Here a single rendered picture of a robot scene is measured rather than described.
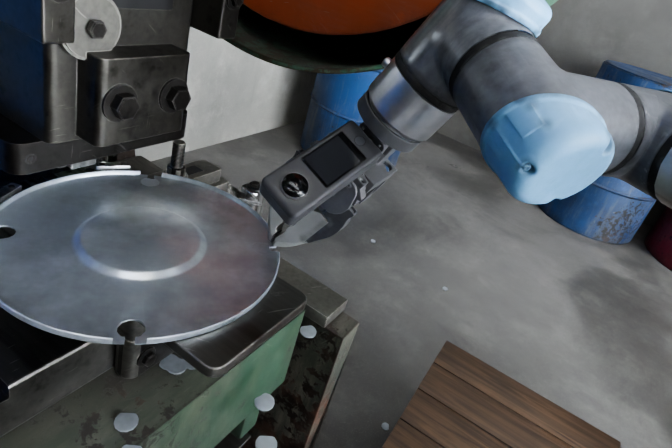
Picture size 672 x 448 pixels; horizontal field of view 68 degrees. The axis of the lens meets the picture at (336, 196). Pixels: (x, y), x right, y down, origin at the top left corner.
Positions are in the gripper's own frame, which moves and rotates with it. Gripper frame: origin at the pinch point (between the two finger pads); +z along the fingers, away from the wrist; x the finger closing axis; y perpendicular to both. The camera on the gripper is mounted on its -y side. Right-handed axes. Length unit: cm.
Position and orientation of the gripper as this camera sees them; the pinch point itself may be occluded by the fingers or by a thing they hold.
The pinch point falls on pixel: (273, 238)
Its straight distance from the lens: 57.6
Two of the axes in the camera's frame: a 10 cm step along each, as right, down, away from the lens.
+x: -6.5, -7.5, 1.2
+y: 4.9, -2.9, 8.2
